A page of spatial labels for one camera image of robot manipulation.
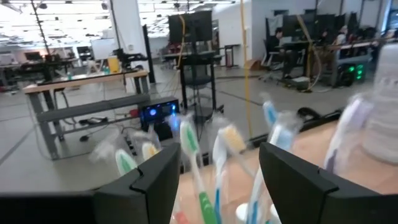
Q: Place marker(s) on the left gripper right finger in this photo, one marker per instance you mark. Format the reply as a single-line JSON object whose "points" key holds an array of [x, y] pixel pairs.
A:
{"points": [[326, 208]]}

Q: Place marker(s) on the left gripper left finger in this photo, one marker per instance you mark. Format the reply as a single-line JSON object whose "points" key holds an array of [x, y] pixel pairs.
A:
{"points": [[109, 208]]}

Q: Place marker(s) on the green toothbrush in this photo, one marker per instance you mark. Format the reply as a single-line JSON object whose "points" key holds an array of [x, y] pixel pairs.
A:
{"points": [[126, 161], [189, 140]]}

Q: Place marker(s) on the blue toothpaste tube white cap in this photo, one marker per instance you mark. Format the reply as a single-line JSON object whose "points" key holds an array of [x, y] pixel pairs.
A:
{"points": [[241, 214], [275, 216]]}

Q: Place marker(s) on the orange toothbrush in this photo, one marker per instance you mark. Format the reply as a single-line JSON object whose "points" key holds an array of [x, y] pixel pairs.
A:
{"points": [[150, 151]]}

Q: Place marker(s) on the purple toothbrush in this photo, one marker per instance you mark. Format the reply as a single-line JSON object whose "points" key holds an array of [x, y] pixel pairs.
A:
{"points": [[348, 130]]}

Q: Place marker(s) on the blue toothbrush with yellow bristles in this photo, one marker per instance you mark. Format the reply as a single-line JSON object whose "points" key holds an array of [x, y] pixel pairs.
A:
{"points": [[231, 138]]}

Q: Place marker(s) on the black background robot arm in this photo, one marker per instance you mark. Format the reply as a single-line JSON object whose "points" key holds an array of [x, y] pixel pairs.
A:
{"points": [[130, 57]]}

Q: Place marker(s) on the clear acrylic organizer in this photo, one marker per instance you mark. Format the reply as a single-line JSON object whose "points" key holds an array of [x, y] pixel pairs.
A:
{"points": [[236, 174]]}

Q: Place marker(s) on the red power plug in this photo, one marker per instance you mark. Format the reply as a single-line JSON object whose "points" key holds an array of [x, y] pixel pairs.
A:
{"points": [[134, 112]]}

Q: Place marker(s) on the black computer with glowing fans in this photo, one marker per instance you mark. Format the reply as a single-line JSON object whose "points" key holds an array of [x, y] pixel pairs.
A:
{"points": [[158, 115]]}

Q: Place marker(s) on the wooden desk with grey legs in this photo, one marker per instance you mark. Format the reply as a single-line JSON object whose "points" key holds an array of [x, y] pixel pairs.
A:
{"points": [[84, 81]]}

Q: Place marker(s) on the grey computer tower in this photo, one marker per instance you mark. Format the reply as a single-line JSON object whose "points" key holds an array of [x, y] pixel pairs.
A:
{"points": [[351, 71]]}

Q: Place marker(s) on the yellow container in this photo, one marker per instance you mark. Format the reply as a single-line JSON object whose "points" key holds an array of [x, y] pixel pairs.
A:
{"points": [[113, 64]]}

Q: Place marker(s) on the white board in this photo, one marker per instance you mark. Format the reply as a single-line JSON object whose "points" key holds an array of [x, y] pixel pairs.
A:
{"points": [[102, 48]]}

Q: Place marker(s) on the person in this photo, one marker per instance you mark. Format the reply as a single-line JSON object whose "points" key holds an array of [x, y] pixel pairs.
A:
{"points": [[342, 34], [276, 43]]}

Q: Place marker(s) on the black monitor cart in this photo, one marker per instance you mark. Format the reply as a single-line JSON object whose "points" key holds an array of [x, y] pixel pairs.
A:
{"points": [[189, 28]]}

